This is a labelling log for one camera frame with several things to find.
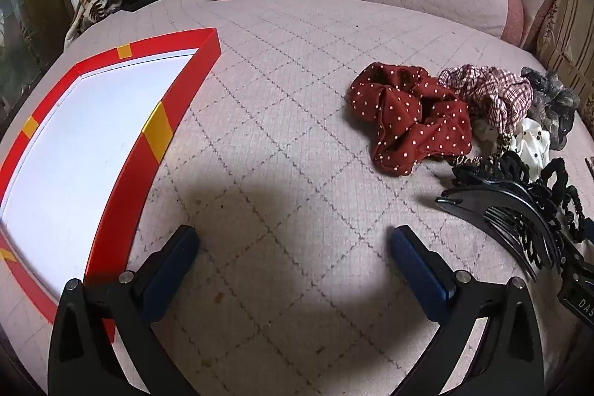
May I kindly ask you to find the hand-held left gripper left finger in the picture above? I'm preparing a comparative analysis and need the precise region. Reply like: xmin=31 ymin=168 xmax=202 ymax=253
xmin=48 ymin=225 xmax=201 ymax=396

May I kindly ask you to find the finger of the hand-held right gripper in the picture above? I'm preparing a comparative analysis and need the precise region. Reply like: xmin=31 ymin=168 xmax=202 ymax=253
xmin=559 ymin=251 xmax=594 ymax=281

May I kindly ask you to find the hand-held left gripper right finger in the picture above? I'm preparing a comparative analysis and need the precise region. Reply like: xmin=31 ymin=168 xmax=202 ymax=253
xmin=390 ymin=225 xmax=545 ymax=396

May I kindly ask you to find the black ruffled hair tie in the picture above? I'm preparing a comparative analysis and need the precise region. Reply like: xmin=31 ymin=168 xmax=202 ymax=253
xmin=537 ymin=158 xmax=589 ymax=245

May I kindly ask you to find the red tray with white inside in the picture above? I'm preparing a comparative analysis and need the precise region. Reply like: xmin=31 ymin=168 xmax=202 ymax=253
xmin=0 ymin=28 xmax=221 ymax=343

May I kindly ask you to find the leopard print hair tie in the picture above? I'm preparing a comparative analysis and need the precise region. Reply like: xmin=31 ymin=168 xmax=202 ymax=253
xmin=451 ymin=134 xmax=517 ymax=175

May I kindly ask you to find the white dotted scrunchie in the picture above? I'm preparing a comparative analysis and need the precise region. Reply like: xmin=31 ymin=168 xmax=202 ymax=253
xmin=473 ymin=118 xmax=551 ymax=182

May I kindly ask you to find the red white-dotted scrunchie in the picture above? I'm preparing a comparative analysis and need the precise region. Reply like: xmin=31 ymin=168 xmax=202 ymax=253
xmin=347 ymin=62 xmax=473 ymax=177

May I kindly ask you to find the grey lace scrunchie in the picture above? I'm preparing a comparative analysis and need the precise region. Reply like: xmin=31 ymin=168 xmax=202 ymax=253
xmin=520 ymin=66 xmax=582 ymax=151

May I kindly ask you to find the red plaid scrunchie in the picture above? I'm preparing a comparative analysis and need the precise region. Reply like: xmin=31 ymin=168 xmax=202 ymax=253
xmin=437 ymin=64 xmax=534 ymax=137

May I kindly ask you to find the pink quilted bedspread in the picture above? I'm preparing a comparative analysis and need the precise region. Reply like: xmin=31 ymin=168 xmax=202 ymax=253
xmin=0 ymin=0 xmax=594 ymax=396

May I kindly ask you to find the dark wooden cabinet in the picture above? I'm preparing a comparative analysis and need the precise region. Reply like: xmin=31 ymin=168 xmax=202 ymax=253
xmin=0 ymin=0 xmax=77 ymax=137

